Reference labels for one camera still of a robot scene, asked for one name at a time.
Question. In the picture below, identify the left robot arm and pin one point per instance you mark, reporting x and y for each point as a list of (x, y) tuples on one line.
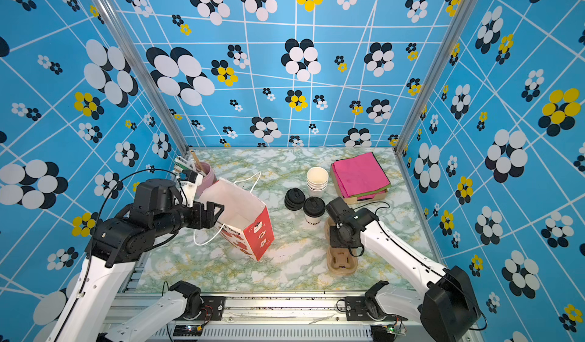
[(111, 255)]

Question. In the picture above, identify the stack of black lids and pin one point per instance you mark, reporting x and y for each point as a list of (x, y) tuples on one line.
[(294, 199)]

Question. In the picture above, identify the pink napkin stack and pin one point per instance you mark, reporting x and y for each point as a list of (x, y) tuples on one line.
[(367, 161)]

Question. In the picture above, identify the white paper coffee cup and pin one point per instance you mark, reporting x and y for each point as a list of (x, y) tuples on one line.
[(314, 219)]

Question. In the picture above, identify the stack of white paper cups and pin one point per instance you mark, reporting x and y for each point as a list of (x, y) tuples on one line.
[(317, 181)]

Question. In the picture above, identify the red white paper bag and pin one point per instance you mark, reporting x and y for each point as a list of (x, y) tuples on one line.
[(245, 222)]

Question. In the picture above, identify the cardboard napkin box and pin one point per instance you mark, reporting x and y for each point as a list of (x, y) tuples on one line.
[(360, 186)]

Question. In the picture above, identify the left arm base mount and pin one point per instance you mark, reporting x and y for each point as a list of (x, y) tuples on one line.
[(209, 308)]

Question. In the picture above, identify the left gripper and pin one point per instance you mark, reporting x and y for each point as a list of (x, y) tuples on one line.
[(201, 219)]

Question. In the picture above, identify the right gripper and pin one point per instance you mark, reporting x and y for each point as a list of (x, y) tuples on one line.
[(334, 242)]

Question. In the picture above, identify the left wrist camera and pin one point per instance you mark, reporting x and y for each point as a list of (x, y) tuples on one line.
[(189, 189)]

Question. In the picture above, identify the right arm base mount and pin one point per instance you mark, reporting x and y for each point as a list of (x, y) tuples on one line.
[(359, 309)]

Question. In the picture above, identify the pink utensil cup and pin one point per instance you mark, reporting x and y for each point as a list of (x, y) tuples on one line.
[(208, 179)]

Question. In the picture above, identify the black cup lid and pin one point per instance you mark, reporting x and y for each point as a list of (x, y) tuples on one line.
[(314, 207)]

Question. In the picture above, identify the stack of cardboard cup carriers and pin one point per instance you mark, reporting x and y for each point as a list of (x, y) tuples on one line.
[(339, 261)]

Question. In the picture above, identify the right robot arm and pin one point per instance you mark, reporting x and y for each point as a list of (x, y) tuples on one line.
[(443, 300)]

